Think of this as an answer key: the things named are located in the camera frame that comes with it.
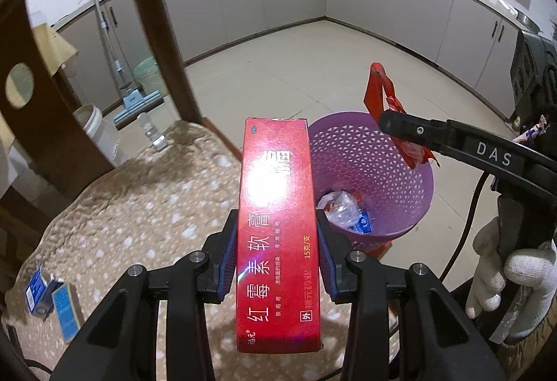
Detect blue white labelled box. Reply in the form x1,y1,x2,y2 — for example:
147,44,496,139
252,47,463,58
25,267,59,318

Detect flat mop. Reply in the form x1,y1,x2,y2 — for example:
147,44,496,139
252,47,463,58
85,0,165,131

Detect black cable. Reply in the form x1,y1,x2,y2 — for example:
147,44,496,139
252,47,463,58
437,172,494,281

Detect purple plastic basket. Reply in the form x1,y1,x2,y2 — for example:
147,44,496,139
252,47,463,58
307,112,436,253

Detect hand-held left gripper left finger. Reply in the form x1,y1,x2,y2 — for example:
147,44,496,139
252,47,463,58
51,210,239,381

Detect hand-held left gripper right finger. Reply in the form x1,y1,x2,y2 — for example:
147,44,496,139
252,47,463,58
315,210,508,381

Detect large cardboard box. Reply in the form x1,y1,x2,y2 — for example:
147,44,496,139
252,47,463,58
32,24,79,77

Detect white plastic bucket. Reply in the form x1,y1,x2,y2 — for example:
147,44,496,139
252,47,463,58
73,103,120,162

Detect person's right forearm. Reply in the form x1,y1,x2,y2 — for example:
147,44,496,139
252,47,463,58
479,311,557,379

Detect long red carton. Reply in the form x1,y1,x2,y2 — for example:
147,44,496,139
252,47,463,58
236,117,325,355

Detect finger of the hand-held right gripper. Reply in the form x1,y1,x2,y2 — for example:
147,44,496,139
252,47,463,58
378,109,557,208

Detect clear plastic bag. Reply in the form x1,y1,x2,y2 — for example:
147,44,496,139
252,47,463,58
317,189,362,229

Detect red foil wrapper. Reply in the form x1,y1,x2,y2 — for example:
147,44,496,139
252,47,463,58
363,62,440,170

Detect clear plastic bottle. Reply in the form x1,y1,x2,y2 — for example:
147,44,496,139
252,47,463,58
136,112,169,152

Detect beige spotted tablecloth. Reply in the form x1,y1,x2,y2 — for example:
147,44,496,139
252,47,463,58
2,120,399,381

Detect brown wooden chair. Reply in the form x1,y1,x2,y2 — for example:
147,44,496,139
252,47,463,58
0,0,207,194

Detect light blue box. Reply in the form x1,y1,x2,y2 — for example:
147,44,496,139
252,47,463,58
51,283,83,342

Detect green waste bin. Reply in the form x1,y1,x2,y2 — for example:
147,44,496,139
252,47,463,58
133,56,168,103

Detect person's right hand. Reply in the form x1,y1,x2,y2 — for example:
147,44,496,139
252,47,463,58
465,218,557,336

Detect grey kitchen base cabinets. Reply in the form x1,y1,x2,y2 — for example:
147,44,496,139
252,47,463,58
56,0,544,120

